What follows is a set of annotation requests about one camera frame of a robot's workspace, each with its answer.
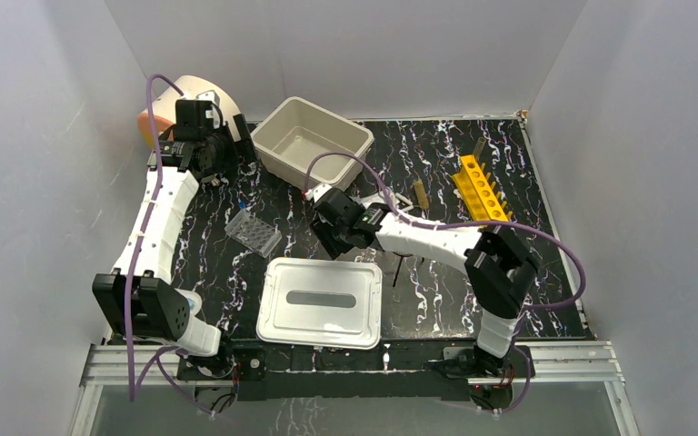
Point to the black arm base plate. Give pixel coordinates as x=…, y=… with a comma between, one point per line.
x=451, y=369

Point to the yellow test tube rack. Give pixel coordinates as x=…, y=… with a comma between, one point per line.
x=478, y=191

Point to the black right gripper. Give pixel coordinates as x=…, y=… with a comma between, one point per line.
x=321, y=231

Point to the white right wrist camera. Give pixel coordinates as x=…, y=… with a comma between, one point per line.
x=314, y=194

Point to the aluminium frame rail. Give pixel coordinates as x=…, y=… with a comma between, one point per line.
x=555, y=361

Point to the brown test tube brush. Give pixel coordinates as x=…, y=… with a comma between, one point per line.
x=421, y=194

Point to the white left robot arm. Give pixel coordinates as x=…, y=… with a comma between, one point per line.
x=137, y=297

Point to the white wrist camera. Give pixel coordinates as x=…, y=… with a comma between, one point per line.
x=209, y=96
x=314, y=194

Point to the black wire tripod stand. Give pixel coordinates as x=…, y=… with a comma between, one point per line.
x=401, y=257

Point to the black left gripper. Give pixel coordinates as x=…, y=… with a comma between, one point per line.
x=239, y=143

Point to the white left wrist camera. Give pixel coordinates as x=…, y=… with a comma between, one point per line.
x=209, y=96

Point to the clear glass test tube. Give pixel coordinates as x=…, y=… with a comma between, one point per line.
x=479, y=146

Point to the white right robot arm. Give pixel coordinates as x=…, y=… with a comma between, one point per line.
x=498, y=265

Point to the white bin lid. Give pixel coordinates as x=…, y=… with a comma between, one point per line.
x=322, y=303

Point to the beige plastic bin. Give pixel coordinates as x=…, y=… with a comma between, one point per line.
x=300, y=140

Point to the beige cylindrical centrifuge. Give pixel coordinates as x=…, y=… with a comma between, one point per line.
x=161, y=95

